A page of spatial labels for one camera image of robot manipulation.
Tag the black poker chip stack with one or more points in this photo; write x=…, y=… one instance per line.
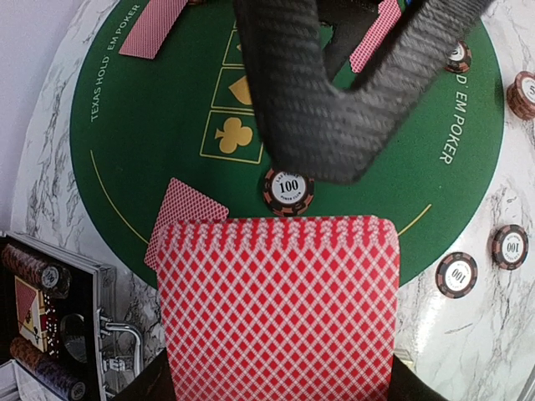
x=509, y=247

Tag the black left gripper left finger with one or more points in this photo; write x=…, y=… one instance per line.
x=153, y=384

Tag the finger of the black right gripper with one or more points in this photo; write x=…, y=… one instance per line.
x=291, y=51

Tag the round green poker mat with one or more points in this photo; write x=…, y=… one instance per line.
x=136, y=124

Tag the red-backed card bottom player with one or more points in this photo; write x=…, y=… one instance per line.
x=389, y=13

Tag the red-backed card player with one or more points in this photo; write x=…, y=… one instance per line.
x=389, y=13
x=151, y=28

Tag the red poker chip stack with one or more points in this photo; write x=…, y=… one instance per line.
x=520, y=95

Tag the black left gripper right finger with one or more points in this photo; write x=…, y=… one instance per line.
x=406, y=386

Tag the red-backed card top player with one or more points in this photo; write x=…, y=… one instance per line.
x=151, y=28

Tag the aluminium poker chip case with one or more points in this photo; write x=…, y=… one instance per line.
x=67, y=335

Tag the dealt red-backed playing card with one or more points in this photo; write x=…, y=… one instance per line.
x=181, y=203

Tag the red playing card deck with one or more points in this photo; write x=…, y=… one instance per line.
x=280, y=308

